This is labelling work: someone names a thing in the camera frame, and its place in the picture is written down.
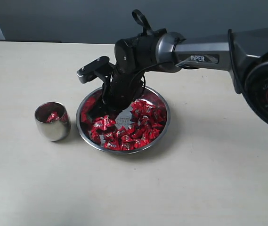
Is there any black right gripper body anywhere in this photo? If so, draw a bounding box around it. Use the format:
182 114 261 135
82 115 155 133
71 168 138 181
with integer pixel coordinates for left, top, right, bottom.
102 68 145 111

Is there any red candy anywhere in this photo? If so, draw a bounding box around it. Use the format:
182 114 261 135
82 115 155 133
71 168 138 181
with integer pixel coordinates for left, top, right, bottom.
130 99 147 116
104 141 120 151
45 112 60 123
133 139 149 149
93 115 116 131

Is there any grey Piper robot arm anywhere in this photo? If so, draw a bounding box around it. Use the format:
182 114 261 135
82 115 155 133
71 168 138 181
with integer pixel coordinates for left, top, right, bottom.
88 28 268 124

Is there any round steel plate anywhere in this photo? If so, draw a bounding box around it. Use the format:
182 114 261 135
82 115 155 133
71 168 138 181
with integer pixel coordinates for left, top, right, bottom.
76 87 171 154

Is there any steel cup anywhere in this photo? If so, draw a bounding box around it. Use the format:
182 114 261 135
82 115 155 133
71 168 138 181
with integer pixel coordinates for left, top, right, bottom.
34 102 71 142

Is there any red wrapped candy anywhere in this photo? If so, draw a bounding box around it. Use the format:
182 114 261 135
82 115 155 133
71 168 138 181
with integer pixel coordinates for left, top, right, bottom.
93 115 116 131
133 139 149 149
130 99 147 116
104 141 120 151

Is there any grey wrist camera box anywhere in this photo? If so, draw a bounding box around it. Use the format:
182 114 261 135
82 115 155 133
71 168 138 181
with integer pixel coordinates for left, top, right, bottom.
77 56 114 84

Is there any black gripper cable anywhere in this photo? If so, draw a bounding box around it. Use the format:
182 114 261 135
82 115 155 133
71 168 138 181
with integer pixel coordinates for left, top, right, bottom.
129 9 191 97

